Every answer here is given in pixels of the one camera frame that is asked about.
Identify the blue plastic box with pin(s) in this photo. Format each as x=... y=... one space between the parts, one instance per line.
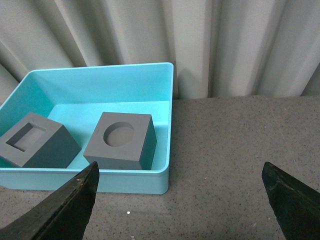
x=76 y=97

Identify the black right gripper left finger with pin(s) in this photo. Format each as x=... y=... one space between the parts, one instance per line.
x=63 y=215

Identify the gray block with square hole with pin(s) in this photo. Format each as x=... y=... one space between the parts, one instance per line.
x=38 y=142

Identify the gray block with round hole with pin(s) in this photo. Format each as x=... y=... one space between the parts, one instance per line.
x=122 y=141

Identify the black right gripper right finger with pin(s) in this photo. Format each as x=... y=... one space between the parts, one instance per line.
x=295 y=204

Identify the gray pleated curtain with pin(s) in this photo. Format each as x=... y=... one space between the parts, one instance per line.
x=219 y=48

